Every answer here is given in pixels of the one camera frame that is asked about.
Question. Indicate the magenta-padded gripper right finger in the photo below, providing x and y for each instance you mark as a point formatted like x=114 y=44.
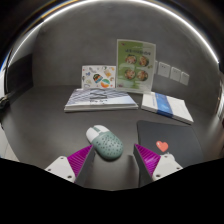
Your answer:
x=165 y=165

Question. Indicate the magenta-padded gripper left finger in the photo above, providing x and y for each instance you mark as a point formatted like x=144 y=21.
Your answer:
x=60 y=166

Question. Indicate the green and white computer mouse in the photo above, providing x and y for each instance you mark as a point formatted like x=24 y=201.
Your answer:
x=107 y=144

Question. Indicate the black mouse pad, red heart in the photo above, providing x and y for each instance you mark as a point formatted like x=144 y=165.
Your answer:
x=181 y=136

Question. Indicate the white book with blue band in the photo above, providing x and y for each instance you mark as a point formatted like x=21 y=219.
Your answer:
x=166 y=106

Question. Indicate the grey striped book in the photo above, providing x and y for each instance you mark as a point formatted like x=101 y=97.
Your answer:
x=100 y=98

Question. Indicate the green standing menu sign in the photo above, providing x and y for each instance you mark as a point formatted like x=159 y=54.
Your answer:
x=136 y=65

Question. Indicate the white ceiling light strip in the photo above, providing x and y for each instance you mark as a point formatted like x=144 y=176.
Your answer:
x=186 y=25

